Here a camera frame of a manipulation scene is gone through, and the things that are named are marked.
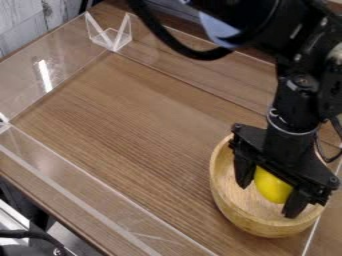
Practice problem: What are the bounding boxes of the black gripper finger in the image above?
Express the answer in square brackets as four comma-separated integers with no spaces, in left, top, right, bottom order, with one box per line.
[282,190,310,219]
[233,148,256,189]

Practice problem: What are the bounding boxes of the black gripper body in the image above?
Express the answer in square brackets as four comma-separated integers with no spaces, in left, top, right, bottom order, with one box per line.
[228,108,340,205]

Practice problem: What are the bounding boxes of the yellow lemon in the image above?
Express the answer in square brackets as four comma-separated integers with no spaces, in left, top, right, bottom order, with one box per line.
[254,167,292,204]

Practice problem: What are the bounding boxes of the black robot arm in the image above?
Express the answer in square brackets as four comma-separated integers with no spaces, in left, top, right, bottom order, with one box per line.
[188,0,342,218]

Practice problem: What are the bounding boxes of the light wooden bowl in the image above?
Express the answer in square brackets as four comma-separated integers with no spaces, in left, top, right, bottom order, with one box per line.
[209,135,324,238]

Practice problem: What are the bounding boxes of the small black wrist cable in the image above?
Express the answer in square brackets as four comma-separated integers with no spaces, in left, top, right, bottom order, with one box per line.
[312,116,342,164]

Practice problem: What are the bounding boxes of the clear acrylic enclosure walls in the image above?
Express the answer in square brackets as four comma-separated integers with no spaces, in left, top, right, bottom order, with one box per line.
[0,9,342,256]

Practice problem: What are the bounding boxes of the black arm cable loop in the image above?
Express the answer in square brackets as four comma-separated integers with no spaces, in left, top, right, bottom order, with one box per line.
[127,0,237,62]

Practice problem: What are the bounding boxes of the clear acrylic corner bracket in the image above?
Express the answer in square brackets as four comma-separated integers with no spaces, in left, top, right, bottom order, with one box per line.
[84,12,132,52]

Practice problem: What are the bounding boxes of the black cable lower left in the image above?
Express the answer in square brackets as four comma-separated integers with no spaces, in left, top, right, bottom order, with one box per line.
[0,229,65,256]

